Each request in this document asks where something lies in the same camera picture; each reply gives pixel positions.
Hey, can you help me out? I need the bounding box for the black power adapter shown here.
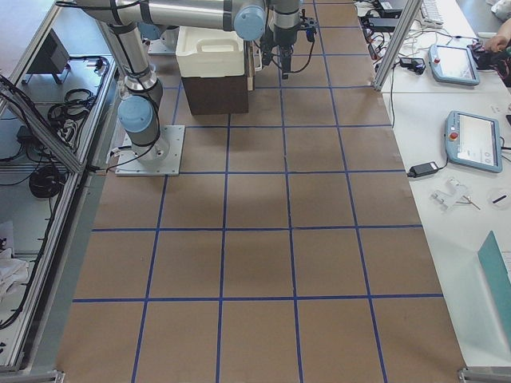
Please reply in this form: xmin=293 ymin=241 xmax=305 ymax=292
xmin=407 ymin=161 xmax=439 ymax=178

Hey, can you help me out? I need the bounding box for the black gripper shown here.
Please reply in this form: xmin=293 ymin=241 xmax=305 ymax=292
xmin=259 ymin=27 xmax=298 ymax=79

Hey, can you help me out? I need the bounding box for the white drawer handle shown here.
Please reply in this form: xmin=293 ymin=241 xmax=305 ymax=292
xmin=253 ymin=47 xmax=263 ymax=72

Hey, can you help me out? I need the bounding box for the white foam tray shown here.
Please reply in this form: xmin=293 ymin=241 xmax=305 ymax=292
xmin=176 ymin=26 xmax=245 ymax=77

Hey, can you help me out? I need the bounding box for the dark brown wooden cabinet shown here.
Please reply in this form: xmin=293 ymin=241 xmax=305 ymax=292
xmin=182 ymin=75 xmax=249 ymax=116

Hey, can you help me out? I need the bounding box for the blue teach pendant far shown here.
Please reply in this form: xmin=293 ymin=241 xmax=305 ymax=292
xmin=428 ymin=44 xmax=480 ymax=86

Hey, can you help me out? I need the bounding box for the blue teach pendant near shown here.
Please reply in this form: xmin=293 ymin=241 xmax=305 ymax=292
xmin=445 ymin=111 xmax=502 ymax=173

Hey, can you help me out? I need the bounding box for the aluminium frame post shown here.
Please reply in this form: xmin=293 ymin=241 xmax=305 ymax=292
xmin=373 ymin=0 xmax=422 ymax=91

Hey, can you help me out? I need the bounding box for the teal laptop lid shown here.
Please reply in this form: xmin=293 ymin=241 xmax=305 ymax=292
xmin=477 ymin=231 xmax=510 ymax=311

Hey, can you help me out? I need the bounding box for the white cloth rag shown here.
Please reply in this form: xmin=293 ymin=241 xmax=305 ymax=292
xmin=0 ymin=221 xmax=31 ymax=304

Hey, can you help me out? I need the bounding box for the blue teach pendant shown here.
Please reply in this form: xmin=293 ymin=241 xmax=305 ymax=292
xmin=445 ymin=111 xmax=502 ymax=173
xmin=428 ymin=44 xmax=480 ymax=86

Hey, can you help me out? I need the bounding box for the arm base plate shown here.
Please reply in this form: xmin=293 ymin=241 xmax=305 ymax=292
xmin=114 ymin=125 xmax=185 ymax=176

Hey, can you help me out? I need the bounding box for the light wooden drawer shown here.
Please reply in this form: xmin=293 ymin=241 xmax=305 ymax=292
xmin=244 ymin=41 xmax=255 ymax=92

